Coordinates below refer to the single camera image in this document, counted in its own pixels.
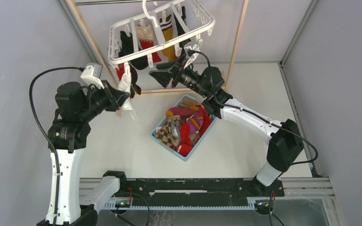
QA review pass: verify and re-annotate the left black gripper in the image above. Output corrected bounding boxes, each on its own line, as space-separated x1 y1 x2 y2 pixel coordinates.
79 80 130 121

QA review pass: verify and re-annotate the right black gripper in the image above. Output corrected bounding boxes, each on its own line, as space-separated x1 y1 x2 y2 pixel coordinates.
149 53 210 98

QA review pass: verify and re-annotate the white fluffy sock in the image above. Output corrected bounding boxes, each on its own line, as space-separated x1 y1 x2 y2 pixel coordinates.
118 71 140 123

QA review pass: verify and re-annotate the red santa sock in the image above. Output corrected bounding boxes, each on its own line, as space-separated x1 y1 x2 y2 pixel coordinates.
115 64 125 81

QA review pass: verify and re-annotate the white plastic clip hanger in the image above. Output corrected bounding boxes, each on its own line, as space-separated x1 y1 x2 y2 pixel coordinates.
108 1 215 68

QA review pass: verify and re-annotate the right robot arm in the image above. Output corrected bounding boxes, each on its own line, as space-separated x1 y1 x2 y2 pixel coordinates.
149 54 304 196

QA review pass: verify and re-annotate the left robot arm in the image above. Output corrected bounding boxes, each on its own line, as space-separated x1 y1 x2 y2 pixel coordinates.
40 80 129 226

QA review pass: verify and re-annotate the yellow mustard sock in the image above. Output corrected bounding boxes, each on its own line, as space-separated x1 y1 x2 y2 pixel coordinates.
159 15 178 62

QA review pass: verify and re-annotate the red hanging sock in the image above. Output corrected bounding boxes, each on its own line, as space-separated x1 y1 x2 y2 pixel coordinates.
136 24 154 49

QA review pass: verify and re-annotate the black hanging sock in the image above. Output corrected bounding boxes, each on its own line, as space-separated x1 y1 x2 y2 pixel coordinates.
172 6 192 48

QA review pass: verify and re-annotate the argyle brown sock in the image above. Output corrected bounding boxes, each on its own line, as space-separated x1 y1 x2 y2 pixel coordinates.
154 115 180 150

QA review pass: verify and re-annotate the grey sock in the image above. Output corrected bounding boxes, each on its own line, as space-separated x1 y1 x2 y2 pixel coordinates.
169 120 181 141

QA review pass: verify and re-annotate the light blue plastic basket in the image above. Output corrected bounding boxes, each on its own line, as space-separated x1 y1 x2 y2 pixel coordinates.
151 95 215 161

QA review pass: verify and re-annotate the purple striped sock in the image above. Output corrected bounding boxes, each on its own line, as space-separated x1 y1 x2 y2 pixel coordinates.
165 106 204 136

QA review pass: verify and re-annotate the red sock in basket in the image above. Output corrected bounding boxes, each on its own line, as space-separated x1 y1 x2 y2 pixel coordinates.
176 123 193 157

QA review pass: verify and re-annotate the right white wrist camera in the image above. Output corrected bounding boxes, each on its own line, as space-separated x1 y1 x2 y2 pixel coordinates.
183 44 200 69

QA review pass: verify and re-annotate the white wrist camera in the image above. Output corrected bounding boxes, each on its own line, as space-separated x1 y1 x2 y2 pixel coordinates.
183 44 200 69
80 63 104 89

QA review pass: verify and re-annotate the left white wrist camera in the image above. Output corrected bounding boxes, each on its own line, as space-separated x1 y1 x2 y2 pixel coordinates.
80 63 104 89

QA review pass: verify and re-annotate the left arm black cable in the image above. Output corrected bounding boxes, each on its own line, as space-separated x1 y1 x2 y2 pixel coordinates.
28 66 85 226

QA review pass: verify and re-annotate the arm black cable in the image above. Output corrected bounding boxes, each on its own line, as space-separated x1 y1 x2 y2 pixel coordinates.
193 49 319 166
28 66 85 226

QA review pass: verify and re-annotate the wooden drying rack frame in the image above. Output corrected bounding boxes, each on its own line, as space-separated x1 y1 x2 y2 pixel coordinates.
58 0 249 96

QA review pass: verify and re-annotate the black mounting rail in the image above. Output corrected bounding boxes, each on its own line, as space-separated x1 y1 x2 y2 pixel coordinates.
117 178 285 208

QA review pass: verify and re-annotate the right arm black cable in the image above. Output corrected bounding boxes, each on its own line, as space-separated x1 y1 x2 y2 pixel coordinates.
193 49 319 166

